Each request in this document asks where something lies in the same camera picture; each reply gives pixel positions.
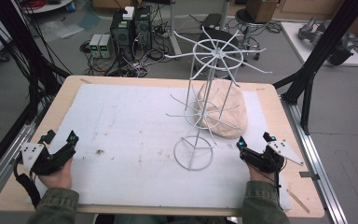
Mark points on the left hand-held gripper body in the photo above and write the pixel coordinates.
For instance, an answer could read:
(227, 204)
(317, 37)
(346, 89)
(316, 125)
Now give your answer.
(37, 157)

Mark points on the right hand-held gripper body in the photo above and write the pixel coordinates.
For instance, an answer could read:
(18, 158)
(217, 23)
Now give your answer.
(270, 157)

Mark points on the person's right hand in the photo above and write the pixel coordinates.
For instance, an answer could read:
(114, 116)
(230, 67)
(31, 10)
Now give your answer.
(258, 175)

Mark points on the person's left hand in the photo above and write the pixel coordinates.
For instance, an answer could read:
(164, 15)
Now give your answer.
(57, 177)

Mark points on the beige cloth hat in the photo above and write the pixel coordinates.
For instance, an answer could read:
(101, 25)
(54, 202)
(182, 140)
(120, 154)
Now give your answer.
(231, 119)

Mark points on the grey tape strip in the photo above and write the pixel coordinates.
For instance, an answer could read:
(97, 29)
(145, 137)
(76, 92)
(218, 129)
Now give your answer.
(309, 175)

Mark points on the thin wooden stick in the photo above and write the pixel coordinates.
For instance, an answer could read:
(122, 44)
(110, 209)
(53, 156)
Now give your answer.
(298, 201)

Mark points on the white foam mat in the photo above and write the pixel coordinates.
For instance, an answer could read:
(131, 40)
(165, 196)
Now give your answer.
(127, 124)

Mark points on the white power supply unit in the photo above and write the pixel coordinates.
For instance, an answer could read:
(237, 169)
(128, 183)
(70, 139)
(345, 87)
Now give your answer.
(106, 46)
(95, 46)

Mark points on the white floor board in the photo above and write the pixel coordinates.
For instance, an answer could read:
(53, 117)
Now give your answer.
(295, 40)

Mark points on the clear plastic sheet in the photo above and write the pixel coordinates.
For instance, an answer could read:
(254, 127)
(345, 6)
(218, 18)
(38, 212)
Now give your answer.
(60, 29)

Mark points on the black round stool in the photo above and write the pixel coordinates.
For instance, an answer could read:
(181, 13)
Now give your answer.
(223, 34)

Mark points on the large black computer tower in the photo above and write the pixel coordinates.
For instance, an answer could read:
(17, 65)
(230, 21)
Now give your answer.
(121, 37)

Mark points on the grey robot part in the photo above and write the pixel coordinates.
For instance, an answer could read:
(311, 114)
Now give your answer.
(313, 31)

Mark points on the black stool with chrome legs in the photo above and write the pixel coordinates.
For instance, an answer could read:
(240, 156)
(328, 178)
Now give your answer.
(245, 21)

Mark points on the brown cardboard box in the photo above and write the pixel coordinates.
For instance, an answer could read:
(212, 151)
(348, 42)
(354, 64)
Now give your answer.
(262, 10)

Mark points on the white round table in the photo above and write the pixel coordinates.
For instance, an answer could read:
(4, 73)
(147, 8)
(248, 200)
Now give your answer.
(48, 5)

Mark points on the slim black computer tower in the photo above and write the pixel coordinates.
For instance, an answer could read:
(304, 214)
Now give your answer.
(143, 29)

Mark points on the white metal table leg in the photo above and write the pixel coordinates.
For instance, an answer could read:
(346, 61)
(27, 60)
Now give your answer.
(174, 31)

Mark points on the white box on computer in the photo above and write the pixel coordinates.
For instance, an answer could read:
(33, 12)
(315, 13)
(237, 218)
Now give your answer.
(128, 13)

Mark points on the aluminium rail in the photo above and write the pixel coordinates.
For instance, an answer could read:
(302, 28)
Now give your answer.
(310, 149)
(6, 152)

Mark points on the black metal frame strut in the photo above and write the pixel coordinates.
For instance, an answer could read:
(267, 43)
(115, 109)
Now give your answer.
(320, 56)

